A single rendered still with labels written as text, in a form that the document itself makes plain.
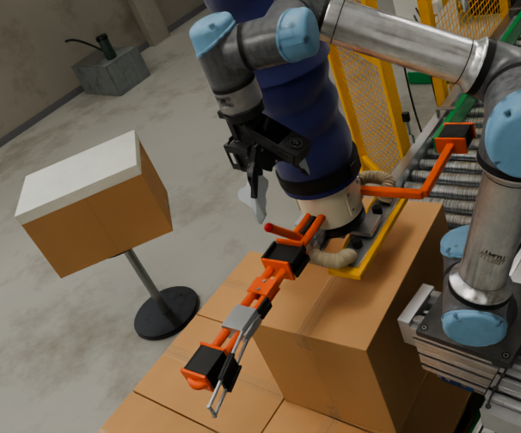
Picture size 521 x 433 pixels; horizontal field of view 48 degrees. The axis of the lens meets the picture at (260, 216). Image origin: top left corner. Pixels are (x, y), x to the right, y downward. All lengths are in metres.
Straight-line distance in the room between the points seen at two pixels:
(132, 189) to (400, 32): 1.95
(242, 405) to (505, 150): 1.43
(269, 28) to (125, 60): 6.16
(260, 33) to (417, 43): 0.26
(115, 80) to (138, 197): 4.25
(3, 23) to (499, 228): 6.79
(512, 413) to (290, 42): 0.90
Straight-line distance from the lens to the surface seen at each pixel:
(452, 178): 2.72
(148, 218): 2.86
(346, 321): 1.64
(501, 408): 1.41
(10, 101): 7.44
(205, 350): 1.35
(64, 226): 2.89
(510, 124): 0.91
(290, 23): 0.91
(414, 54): 1.03
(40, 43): 7.60
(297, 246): 1.51
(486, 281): 1.13
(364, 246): 1.63
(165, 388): 2.30
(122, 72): 7.02
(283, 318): 1.71
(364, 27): 1.02
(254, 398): 2.10
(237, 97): 0.97
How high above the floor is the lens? 2.12
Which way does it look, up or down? 33 degrees down
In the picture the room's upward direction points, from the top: 24 degrees counter-clockwise
